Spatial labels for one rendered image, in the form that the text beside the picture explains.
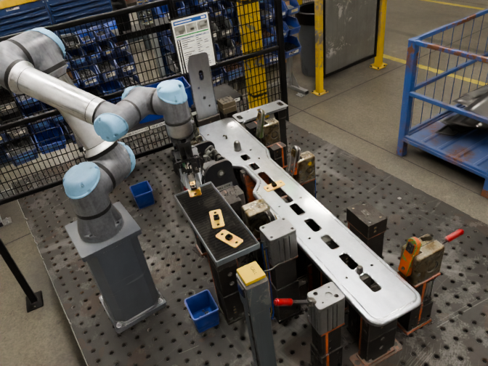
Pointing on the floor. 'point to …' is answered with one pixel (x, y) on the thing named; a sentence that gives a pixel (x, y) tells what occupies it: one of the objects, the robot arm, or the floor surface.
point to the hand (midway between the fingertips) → (192, 184)
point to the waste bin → (307, 38)
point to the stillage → (441, 134)
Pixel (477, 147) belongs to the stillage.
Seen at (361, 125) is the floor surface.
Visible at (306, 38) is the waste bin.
